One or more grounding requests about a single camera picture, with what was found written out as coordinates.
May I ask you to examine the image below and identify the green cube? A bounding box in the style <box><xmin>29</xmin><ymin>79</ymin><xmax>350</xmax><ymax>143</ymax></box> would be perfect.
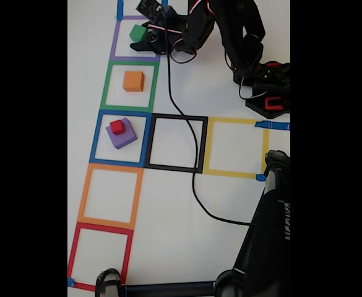
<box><xmin>129</xmin><ymin>24</ymin><xmax>147</xmax><ymax>43</ymax></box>

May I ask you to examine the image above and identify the orange cube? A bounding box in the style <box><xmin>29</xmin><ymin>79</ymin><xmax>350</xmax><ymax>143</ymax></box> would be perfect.
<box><xmin>123</xmin><ymin>71</ymin><xmax>145</xmax><ymax>93</ymax></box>

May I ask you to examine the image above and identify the small red cube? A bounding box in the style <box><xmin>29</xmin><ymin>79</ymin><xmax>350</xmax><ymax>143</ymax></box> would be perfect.
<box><xmin>110</xmin><ymin>120</ymin><xmax>125</xmax><ymax>136</ymax></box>

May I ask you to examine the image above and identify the large purple cube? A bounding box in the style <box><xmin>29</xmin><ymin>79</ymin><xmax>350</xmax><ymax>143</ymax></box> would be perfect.
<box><xmin>105</xmin><ymin>117</ymin><xmax>138</xmax><ymax>150</ymax></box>

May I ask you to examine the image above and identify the red table clamp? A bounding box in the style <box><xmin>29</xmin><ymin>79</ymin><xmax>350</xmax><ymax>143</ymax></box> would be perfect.
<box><xmin>264</xmin><ymin>97</ymin><xmax>284</xmax><ymax>111</ymax></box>

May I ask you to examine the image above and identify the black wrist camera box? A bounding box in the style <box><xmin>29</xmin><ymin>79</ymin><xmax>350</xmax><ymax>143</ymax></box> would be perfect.
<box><xmin>136</xmin><ymin>0</ymin><xmax>175</xmax><ymax>22</ymax></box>

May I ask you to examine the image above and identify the purple square frame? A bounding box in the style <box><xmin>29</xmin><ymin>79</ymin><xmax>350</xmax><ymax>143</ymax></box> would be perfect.
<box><xmin>109</xmin><ymin>15</ymin><xmax>163</xmax><ymax>62</ymax></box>

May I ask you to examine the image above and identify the green square frame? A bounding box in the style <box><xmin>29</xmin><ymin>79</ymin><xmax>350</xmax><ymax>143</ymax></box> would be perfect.
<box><xmin>99</xmin><ymin>61</ymin><xmax>160</xmax><ymax>113</ymax></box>

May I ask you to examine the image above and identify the blue square frame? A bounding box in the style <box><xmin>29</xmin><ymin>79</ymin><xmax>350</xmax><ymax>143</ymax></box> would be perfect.
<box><xmin>89</xmin><ymin>110</ymin><xmax>153</xmax><ymax>168</ymax></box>

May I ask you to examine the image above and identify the black square frame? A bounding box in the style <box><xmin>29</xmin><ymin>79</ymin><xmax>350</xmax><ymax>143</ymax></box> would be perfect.
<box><xmin>143</xmin><ymin>113</ymin><xmax>209</xmax><ymax>174</ymax></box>

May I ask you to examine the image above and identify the black camera cable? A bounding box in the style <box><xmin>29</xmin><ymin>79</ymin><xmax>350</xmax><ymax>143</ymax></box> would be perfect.
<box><xmin>165</xmin><ymin>29</ymin><xmax>256</xmax><ymax>226</ymax></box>

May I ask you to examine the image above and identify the yellow square frame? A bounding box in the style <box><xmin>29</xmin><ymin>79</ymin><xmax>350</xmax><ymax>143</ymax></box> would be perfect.
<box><xmin>202</xmin><ymin>116</ymin><xmax>270</xmax><ymax>179</ymax></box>

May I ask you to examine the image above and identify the orange square frame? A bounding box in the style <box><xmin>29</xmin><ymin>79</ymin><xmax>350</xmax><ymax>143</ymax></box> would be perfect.
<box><xmin>77</xmin><ymin>163</ymin><xmax>144</xmax><ymax>230</ymax></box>

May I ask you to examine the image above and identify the red square frame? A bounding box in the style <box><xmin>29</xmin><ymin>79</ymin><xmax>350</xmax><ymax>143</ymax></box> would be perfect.
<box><xmin>67</xmin><ymin>222</ymin><xmax>134</xmax><ymax>292</ymax></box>

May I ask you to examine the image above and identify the black camera tripod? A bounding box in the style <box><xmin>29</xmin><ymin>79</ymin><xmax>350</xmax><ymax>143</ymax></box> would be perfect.
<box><xmin>95</xmin><ymin>150</ymin><xmax>291</xmax><ymax>297</ymax></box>

